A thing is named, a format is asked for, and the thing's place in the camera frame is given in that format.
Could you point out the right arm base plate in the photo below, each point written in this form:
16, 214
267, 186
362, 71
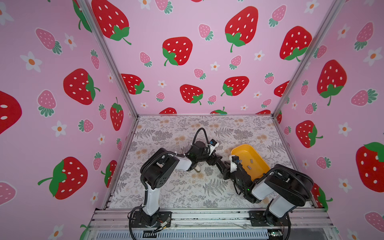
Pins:
261, 217

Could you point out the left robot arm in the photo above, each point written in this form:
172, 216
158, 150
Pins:
157, 170

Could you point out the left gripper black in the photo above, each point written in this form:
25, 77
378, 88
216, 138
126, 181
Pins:
212, 160

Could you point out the yellow plastic tray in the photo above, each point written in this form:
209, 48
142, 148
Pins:
245, 153

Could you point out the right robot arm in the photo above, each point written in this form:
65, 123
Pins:
292, 187

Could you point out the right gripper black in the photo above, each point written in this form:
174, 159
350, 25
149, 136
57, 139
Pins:
227, 170

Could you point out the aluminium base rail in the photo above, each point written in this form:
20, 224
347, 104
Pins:
216, 224

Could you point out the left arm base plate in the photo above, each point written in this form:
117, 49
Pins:
141, 220

